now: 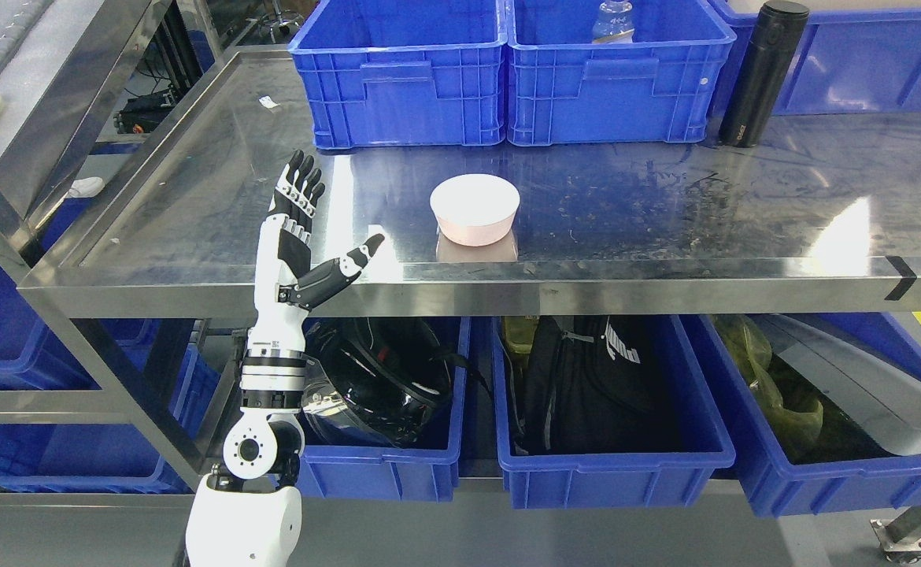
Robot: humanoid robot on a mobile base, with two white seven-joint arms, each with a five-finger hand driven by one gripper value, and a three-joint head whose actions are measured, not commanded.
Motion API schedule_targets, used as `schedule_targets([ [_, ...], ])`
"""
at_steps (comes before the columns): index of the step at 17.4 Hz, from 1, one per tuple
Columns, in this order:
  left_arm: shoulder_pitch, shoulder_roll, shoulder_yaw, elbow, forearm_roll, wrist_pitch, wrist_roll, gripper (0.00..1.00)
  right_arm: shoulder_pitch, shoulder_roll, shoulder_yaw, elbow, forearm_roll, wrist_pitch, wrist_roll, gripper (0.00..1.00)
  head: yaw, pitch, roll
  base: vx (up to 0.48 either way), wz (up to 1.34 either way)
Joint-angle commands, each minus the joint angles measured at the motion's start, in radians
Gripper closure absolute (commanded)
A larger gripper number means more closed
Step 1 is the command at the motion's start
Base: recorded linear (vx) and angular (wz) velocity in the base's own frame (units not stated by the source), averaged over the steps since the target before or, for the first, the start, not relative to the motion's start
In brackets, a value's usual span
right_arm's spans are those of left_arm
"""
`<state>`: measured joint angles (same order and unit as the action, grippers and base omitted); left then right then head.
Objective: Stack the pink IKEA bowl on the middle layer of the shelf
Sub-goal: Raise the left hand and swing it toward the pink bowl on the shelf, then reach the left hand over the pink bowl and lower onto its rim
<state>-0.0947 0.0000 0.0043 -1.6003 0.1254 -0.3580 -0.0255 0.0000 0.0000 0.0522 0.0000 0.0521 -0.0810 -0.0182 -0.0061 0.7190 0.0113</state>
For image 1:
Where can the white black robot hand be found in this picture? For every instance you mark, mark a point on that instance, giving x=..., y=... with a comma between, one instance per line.
x=286, y=285

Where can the pink bowl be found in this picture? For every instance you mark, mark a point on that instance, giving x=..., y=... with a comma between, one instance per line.
x=475, y=209

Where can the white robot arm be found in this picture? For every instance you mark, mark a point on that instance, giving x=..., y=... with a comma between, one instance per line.
x=247, y=510

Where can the blue bin shelf left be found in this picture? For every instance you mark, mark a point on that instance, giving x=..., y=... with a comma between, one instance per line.
x=31, y=356

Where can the steel shelf rack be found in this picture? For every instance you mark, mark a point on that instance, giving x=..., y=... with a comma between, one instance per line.
x=63, y=67

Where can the blue crate on table middle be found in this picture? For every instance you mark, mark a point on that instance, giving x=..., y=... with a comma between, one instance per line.
x=563, y=88

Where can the blue crate on table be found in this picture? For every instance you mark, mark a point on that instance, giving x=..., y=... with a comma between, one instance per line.
x=563, y=88
x=853, y=57
x=393, y=73

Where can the black helmet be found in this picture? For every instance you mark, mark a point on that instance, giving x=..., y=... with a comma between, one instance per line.
x=385, y=380

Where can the blue bin with helmet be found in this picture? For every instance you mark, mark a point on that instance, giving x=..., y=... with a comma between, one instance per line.
x=428, y=471

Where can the blue crate on table left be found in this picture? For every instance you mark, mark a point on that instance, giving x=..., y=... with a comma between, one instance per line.
x=393, y=73

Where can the black backpack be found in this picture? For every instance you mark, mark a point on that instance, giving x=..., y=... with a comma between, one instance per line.
x=593, y=385

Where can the blue bin with backpack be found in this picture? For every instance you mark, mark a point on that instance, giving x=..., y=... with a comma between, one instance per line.
x=663, y=479

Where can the clear plastic bottle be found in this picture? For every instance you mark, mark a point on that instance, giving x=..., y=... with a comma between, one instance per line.
x=614, y=23

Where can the yellow green bag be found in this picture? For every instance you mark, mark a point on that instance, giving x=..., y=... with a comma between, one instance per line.
x=789, y=402

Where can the black thermos bottle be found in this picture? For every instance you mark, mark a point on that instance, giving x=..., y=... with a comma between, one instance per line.
x=771, y=48

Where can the steel table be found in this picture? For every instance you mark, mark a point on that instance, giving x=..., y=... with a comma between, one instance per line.
x=824, y=215

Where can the blue bin lower right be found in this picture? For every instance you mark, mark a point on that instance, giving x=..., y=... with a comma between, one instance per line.
x=774, y=486

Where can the blue crate on table right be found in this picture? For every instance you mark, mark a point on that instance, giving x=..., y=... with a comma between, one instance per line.
x=853, y=57

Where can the grey flat panel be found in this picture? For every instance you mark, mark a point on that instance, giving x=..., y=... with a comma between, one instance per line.
x=879, y=396

